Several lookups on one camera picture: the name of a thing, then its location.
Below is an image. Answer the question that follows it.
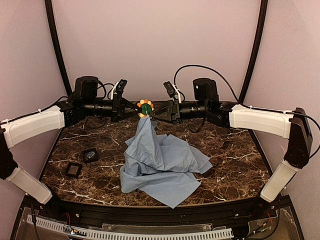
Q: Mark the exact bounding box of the right black frame post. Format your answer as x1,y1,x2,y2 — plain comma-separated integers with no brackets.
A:
238,0,268,104

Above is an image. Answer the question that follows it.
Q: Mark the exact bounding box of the near black square tray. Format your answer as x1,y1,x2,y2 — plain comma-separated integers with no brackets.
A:
64,162,82,178

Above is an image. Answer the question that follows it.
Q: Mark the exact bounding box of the far black square tray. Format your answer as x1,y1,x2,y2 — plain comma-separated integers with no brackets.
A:
80,148,99,164

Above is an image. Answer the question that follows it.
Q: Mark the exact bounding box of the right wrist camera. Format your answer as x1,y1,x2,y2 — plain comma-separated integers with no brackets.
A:
163,81,185,104

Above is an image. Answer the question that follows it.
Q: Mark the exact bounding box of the plush sunflower brooch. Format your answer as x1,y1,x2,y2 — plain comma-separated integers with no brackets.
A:
137,99,154,118

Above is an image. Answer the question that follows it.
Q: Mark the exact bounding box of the black front table rail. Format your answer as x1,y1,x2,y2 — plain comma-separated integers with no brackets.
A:
40,198,275,227

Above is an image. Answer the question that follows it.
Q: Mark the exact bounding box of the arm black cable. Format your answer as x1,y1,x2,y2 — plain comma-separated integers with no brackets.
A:
173,64,320,158
32,81,118,128

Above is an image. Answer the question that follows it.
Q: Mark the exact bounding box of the light blue shirt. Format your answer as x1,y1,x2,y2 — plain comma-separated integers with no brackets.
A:
119,117,213,209

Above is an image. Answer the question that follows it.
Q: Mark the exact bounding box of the left black frame post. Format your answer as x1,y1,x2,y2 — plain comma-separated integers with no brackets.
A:
44,0,72,96

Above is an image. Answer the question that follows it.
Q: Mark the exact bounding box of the black square tray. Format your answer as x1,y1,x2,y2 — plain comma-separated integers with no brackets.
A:
80,148,99,164
64,162,82,178

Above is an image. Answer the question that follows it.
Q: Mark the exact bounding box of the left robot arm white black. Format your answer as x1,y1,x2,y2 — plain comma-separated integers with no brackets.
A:
0,76,142,205

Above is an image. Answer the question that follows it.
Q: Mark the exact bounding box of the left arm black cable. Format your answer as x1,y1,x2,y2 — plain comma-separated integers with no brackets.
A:
32,81,118,128

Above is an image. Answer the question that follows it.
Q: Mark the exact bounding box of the black frame post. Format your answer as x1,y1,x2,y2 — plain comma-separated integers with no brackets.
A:
44,0,72,96
238,0,268,104

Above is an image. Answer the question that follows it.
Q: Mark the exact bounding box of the white slotted cable duct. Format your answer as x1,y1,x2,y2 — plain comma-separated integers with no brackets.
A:
36,217,234,240

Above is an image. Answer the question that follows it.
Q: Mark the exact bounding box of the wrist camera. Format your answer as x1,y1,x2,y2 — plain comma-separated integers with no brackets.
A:
163,81,185,104
107,79,128,100

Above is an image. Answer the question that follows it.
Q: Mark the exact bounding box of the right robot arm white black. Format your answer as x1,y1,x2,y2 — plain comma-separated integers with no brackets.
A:
150,78,313,203

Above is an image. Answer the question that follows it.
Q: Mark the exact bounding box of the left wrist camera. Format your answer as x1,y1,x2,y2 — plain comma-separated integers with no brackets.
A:
107,79,128,100

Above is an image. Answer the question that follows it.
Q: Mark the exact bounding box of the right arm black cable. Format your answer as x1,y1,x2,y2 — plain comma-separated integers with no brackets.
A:
173,64,320,158

